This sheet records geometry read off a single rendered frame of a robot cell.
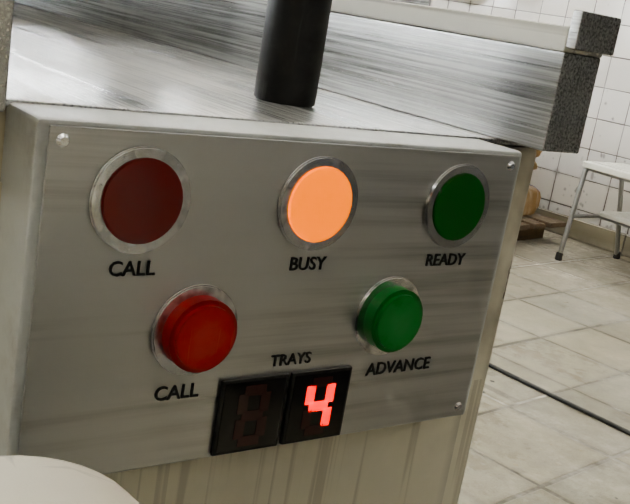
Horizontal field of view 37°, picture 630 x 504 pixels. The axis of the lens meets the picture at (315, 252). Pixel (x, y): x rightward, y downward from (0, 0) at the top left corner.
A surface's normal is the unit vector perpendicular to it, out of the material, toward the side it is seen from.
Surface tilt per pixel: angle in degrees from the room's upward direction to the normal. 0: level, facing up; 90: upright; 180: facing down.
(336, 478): 90
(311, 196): 90
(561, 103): 90
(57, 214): 90
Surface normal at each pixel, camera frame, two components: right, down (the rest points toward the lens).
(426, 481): 0.58, 0.29
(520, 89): -0.80, 0.02
